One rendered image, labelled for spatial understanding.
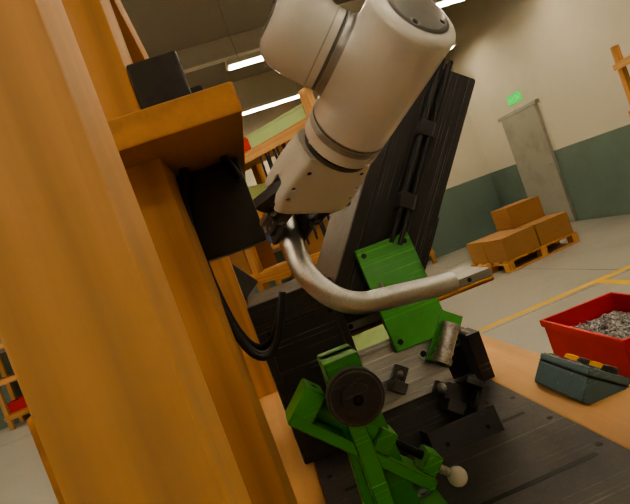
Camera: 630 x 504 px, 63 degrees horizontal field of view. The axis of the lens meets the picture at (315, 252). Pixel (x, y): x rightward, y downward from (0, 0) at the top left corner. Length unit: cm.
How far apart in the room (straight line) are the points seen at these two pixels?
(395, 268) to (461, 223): 1005
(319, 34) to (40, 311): 31
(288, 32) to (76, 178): 23
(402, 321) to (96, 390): 73
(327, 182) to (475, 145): 1090
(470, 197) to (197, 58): 605
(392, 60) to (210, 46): 808
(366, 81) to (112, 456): 35
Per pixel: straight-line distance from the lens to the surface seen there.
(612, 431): 93
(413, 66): 47
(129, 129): 65
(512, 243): 709
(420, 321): 100
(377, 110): 49
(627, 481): 82
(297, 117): 384
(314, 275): 63
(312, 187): 57
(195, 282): 72
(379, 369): 100
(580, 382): 102
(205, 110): 65
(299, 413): 70
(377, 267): 101
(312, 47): 48
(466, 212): 1112
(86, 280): 34
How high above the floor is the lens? 133
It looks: 2 degrees down
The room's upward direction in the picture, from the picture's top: 20 degrees counter-clockwise
